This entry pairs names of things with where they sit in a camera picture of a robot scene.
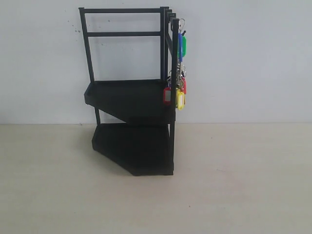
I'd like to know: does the colourful key tag bunch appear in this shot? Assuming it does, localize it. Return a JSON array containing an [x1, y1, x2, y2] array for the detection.
[[163, 19, 187, 110]]

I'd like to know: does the black two-tier metal rack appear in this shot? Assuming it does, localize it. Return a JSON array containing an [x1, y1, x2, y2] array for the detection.
[[79, 7, 180, 176]]

